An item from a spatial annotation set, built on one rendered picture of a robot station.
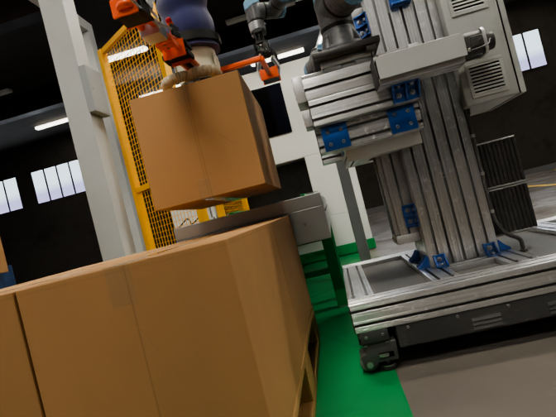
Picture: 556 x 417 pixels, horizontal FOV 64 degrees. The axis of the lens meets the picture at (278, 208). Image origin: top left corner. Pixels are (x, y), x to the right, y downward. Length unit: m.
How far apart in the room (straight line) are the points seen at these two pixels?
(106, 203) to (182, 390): 2.28
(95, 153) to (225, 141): 1.63
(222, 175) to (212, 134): 0.15
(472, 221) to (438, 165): 0.24
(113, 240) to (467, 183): 2.12
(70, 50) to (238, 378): 2.75
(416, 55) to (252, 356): 1.03
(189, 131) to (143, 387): 0.96
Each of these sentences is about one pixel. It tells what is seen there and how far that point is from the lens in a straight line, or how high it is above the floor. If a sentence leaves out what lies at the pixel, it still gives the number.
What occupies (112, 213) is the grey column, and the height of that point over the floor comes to 0.82.
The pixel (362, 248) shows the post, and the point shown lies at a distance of 2.58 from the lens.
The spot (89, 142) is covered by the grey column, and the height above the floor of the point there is 1.29.
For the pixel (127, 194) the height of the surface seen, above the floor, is 1.19.
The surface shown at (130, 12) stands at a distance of 1.36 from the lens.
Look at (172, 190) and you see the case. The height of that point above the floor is 0.73.
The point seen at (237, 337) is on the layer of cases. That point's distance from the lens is 0.78.
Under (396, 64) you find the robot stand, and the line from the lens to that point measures 1.45.
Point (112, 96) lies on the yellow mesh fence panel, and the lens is 3.69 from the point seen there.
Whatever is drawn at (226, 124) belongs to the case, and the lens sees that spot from 1.56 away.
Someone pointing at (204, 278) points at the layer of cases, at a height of 0.49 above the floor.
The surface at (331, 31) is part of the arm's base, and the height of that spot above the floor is 1.11.
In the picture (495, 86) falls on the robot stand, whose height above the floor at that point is 0.81.
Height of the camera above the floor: 0.56
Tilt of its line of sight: 1 degrees up
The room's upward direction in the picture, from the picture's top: 14 degrees counter-clockwise
